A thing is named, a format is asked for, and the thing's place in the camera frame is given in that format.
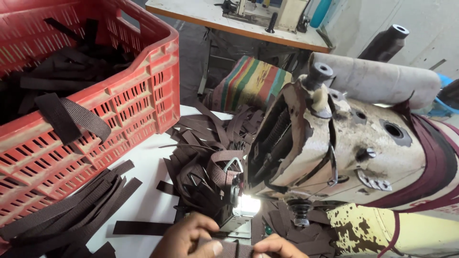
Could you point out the teal bottle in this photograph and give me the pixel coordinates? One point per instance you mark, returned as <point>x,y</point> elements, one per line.
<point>320,12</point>

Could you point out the sewing machine lamp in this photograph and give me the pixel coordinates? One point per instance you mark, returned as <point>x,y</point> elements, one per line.
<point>248,206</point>

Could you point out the dark thread cone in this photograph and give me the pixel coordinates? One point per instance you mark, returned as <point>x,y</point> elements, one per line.
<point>385,44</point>

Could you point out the sewing table with machine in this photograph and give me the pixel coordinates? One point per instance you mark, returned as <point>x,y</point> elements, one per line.
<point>233,18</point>

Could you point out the red plastic crate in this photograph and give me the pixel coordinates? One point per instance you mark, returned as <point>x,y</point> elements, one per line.
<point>136,104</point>

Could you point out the person's right fingers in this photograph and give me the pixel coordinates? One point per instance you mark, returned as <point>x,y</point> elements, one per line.
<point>267,245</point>

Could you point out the person's left hand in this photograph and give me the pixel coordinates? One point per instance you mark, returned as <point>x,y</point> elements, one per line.
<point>179,236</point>

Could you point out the worn cream sewing machine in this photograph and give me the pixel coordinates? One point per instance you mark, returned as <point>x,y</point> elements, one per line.
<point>358,150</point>

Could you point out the green bead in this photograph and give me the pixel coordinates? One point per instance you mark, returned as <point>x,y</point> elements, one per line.
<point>268,230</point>

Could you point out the person's right hand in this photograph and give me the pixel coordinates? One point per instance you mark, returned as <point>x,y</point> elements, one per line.
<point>279,249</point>

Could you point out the blue plastic basin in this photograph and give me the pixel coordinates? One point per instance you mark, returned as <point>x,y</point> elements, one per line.
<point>444,104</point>

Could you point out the striped cushion stool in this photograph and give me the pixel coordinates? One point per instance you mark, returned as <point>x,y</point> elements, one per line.
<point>251,84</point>

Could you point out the white padded roll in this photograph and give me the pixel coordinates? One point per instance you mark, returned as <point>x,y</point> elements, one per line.
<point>376,80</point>

